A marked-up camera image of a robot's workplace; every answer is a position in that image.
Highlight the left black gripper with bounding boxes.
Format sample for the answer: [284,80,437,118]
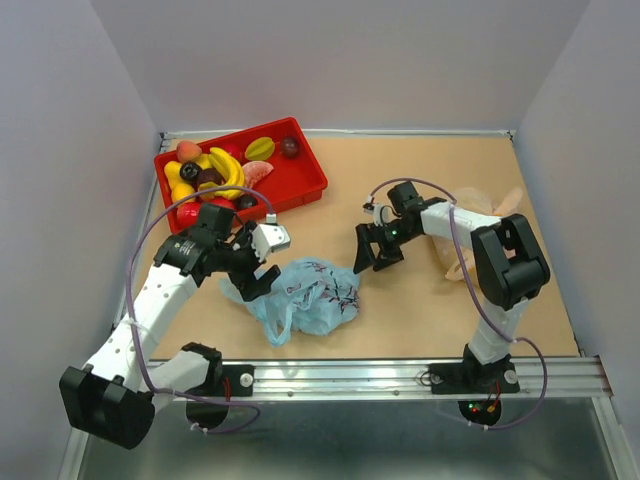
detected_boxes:
[216,220,280,300]

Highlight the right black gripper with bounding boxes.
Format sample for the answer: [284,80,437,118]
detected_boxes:
[352,219,420,273]

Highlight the light blue plastic bag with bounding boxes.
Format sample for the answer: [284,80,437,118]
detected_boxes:
[218,257,360,347]

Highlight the red apple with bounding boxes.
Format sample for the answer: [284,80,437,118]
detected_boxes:
[176,202,201,229]

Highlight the yellow banana bunch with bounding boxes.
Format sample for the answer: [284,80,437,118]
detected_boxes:
[195,147,245,187]

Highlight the orange mango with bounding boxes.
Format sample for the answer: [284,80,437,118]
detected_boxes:
[163,161,183,188]

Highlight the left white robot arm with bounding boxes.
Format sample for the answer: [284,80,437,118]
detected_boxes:
[59,205,291,450]

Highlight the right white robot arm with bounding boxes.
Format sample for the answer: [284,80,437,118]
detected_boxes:
[353,178,551,390]

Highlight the orange plastic bag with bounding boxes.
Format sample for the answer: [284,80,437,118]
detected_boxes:
[428,187,523,286]

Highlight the black mangosteen bottom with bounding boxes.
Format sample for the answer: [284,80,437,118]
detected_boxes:
[235,194,258,211]

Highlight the black mangosteen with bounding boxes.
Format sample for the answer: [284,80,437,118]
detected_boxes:
[235,194,258,211]
[179,161,202,183]

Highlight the red plastic tray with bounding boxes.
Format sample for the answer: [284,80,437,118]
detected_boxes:
[154,117,328,234]

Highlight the pink grapefruit slice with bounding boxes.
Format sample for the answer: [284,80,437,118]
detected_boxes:
[242,161,274,188]

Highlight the yellow lemon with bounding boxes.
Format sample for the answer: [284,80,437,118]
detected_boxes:
[171,182,195,203]

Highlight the dark purple plum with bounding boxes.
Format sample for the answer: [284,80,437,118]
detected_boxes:
[280,136,300,158]

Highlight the black mangosteen top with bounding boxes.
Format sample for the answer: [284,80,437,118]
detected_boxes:
[179,161,202,183]

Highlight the yellow green starfruit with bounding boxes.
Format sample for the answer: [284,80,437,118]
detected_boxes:
[244,136,276,162]

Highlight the red fruit upper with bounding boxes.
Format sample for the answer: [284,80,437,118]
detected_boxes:
[221,144,244,163]

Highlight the peach fruit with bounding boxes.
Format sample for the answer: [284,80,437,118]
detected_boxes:
[176,140,202,163]

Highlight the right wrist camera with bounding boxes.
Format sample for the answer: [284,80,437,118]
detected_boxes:
[363,198,393,227]

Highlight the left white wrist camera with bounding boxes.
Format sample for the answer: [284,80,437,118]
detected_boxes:
[251,224,291,262]

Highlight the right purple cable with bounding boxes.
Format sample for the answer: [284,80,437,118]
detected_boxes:
[370,177,547,431]

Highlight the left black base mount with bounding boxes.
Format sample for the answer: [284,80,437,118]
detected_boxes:
[187,364,255,400]

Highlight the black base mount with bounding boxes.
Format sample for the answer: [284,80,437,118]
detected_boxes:
[187,364,255,400]
[422,362,520,396]

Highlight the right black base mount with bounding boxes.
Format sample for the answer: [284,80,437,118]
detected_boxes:
[422,362,520,396]

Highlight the aluminium front rail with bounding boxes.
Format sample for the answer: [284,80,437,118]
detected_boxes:
[224,357,613,402]

